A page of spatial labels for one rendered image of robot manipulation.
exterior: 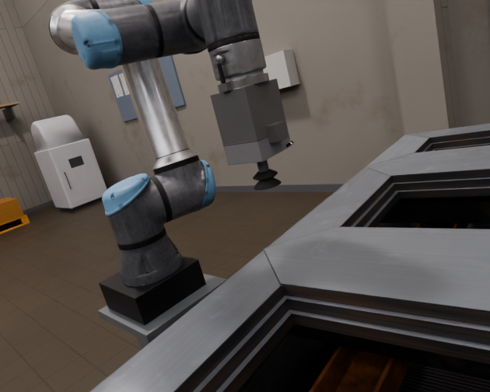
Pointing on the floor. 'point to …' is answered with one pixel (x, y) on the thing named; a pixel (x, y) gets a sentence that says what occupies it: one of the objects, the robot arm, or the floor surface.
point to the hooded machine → (68, 163)
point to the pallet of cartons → (2, 216)
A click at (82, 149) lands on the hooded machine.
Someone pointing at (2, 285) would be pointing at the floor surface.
